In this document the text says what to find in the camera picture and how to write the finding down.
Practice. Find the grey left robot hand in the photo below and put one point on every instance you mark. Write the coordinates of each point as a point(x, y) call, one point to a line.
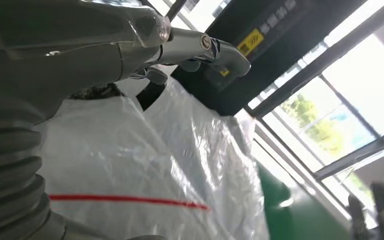
point(62, 56)

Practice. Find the red and white plastic mailer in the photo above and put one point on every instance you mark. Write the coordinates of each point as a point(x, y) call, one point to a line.
point(129, 159)

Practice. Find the green conveyor belt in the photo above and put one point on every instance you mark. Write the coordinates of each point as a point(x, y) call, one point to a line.
point(288, 218)

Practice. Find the black inbound scanning machine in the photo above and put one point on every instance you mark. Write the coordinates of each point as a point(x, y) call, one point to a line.
point(278, 56)

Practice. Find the silver conveyor frame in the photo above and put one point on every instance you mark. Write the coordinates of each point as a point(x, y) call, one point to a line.
point(298, 169)

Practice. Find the dark window frame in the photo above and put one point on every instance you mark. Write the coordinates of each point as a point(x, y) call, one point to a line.
point(328, 54)

